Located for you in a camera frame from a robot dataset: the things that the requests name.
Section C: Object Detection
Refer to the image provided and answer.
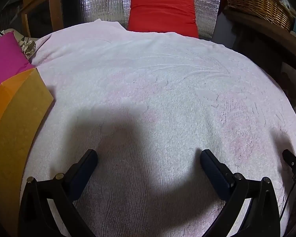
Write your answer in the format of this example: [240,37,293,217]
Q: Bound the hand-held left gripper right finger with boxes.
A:
[200,150,282,237]

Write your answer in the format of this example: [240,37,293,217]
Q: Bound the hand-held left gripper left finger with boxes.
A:
[18,149,98,237]

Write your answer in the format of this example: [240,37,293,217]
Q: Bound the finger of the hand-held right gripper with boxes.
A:
[282,149,296,176]

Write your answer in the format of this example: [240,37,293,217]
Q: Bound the orange cardboard box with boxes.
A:
[0,68,55,237]

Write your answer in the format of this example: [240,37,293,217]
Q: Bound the pale pink towel blanket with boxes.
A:
[20,18,296,237]

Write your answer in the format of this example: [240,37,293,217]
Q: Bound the dark wooden shelf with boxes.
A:
[222,6,296,124]

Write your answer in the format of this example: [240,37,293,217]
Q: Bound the magenta cushion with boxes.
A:
[0,32,36,98]

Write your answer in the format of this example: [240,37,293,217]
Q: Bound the patterned cloth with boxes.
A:
[0,30,37,61]

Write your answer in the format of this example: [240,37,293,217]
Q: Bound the wicker basket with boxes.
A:
[223,0,296,31]

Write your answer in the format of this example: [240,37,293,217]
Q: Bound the red cushion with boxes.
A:
[126,0,199,39]

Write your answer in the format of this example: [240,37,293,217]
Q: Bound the silver foil mat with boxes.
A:
[79,0,224,40]

